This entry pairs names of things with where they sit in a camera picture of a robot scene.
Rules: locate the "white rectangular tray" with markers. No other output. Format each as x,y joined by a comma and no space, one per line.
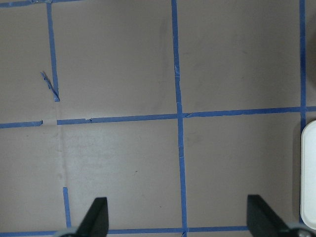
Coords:
308,175

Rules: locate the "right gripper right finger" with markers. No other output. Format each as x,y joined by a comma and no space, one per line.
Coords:
262,221

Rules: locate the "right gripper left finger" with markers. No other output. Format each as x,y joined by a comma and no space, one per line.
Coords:
96,221

